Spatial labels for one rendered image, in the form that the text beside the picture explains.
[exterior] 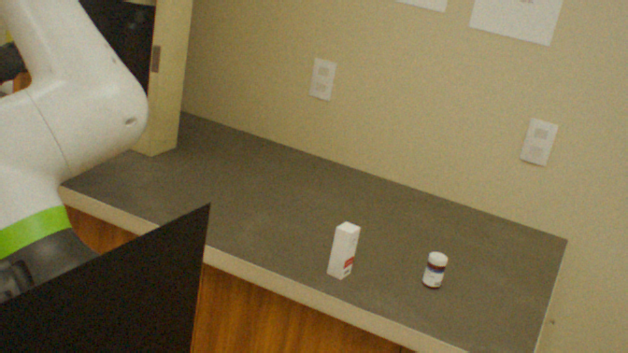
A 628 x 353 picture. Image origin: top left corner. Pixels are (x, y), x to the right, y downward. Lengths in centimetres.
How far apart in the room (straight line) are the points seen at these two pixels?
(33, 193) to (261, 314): 70
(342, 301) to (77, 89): 66
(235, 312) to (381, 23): 90
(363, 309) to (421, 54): 84
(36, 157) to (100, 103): 10
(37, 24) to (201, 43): 128
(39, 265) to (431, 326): 74
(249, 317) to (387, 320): 32
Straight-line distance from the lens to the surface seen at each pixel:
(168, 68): 181
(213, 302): 153
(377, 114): 198
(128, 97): 94
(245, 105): 217
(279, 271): 139
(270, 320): 147
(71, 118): 92
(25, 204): 90
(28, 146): 91
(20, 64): 159
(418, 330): 131
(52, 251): 89
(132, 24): 189
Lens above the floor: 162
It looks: 21 degrees down
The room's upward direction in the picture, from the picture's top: 11 degrees clockwise
